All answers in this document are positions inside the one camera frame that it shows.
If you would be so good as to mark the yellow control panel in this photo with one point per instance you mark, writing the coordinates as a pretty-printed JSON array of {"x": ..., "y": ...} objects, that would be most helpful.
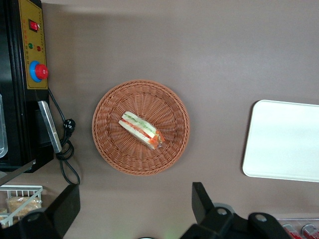
[{"x": 35, "y": 56}]

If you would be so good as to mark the red emergency stop button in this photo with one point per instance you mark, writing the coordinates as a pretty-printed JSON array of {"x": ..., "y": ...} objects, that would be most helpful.
[{"x": 40, "y": 71}]

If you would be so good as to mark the clear plastic container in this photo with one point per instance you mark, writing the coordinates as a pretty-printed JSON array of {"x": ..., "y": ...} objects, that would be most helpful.
[{"x": 2, "y": 129}]

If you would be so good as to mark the white rectangular tray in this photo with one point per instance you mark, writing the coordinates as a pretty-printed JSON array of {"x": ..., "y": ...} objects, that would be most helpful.
[{"x": 281, "y": 142}]

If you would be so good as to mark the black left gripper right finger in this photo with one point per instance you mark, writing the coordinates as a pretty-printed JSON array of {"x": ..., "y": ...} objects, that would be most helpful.
[{"x": 207, "y": 211}]

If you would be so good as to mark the sandwich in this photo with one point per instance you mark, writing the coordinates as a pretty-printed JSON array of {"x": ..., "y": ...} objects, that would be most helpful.
[{"x": 139, "y": 128}]

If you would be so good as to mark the black sealing machine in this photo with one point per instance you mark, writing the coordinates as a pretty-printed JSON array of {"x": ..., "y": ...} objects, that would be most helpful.
[{"x": 15, "y": 104}]

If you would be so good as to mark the clear acrylic stepped shelf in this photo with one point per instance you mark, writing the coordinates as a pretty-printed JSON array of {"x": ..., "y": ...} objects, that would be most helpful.
[{"x": 299, "y": 221}]

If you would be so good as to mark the red cylindrical can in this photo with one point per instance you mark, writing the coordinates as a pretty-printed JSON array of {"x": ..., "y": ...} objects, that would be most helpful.
[
  {"x": 309, "y": 231},
  {"x": 289, "y": 231}
]

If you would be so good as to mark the red rocker switch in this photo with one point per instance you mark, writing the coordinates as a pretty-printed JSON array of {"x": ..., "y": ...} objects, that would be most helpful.
[{"x": 34, "y": 25}]

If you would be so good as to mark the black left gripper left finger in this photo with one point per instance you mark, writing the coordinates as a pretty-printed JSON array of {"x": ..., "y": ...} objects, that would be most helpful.
[{"x": 59, "y": 209}]

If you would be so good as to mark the bagged beige snack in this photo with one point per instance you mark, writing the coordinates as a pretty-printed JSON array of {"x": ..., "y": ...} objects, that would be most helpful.
[{"x": 22, "y": 206}]

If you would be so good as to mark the round brown wicker basket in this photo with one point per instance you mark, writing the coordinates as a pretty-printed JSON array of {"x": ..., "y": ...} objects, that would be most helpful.
[{"x": 119, "y": 154}]

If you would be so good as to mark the silver metal lever bar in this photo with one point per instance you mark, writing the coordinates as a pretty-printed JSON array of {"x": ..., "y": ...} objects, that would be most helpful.
[{"x": 15, "y": 173}]

